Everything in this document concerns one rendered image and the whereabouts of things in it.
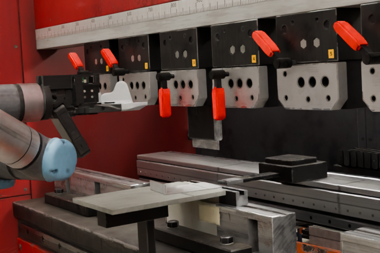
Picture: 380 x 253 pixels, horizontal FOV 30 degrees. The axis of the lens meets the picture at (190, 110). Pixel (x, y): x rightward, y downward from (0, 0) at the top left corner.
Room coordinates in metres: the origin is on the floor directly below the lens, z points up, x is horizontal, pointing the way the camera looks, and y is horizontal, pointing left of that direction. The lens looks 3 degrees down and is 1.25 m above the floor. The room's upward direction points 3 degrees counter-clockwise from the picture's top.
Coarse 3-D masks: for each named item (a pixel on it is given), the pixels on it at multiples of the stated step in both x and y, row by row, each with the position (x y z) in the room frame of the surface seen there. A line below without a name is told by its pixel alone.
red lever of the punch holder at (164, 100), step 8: (168, 72) 1.54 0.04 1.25; (160, 80) 1.53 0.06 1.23; (168, 80) 1.54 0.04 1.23; (160, 88) 1.53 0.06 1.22; (160, 96) 1.53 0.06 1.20; (168, 96) 1.53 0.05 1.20; (160, 104) 1.53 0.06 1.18; (168, 104) 1.53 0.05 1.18; (160, 112) 1.53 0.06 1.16; (168, 112) 1.53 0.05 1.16
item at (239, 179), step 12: (276, 156) 1.68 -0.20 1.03; (288, 156) 1.67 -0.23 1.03; (300, 156) 1.66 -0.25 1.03; (312, 156) 1.64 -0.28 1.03; (264, 168) 1.66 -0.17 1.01; (276, 168) 1.62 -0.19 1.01; (288, 168) 1.59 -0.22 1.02; (300, 168) 1.59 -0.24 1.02; (312, 168) 1.61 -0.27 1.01; (324, 168) 1.63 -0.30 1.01; (228, 180) 1.55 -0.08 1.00; (240, 180) 1.55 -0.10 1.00; (252, 180) 1.57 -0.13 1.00; (276, 180) 1.63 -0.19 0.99; (288, 180) 1.59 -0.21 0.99; (300, 180) 1.59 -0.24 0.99
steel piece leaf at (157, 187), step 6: (150, 180) 1.50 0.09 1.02; (150, 186) 1.51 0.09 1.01; (156, 186) 1.48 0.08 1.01; (162, 186) 1.44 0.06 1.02; (168, 186) 1.53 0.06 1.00; (174, 186) 1.52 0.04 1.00; (180, 186) 1.52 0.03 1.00; (186, 186) 1.51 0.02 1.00; (192, 186) 1.51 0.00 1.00; (198, 186) 1.51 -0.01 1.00; (162, 192) 1.45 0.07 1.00; (168, 192) 1.46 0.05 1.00; (174, 192) 1.45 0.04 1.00; (180, 192) 1.45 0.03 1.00; (186, 192) 1.45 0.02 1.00
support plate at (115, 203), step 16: (112, 192) 1.50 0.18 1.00; (128, 192) 1.49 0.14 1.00; (144, 192) 1.48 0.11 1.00; (192, 192) 1.45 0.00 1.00; (208, 192) 1.44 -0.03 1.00; (224, 192) 1.45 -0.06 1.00; (96, 208) 1.36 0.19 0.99; (112, 208) 1.32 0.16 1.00; (128, 208) 1.33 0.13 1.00; (144, 208) 1.35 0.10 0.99
